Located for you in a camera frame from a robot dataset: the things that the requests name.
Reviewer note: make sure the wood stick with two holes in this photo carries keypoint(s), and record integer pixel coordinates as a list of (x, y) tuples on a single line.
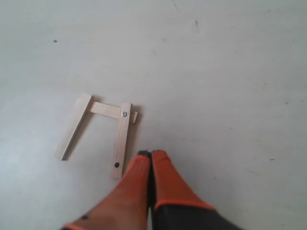
[(121, 140)]

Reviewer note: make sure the plain wood stick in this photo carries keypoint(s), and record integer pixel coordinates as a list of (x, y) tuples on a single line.
[(109, 111), (80, 112)]

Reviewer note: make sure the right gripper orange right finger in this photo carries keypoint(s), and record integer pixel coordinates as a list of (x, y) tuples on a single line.
[(177, 207)]

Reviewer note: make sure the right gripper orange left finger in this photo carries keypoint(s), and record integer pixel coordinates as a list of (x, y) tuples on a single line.
[(126, 206)]

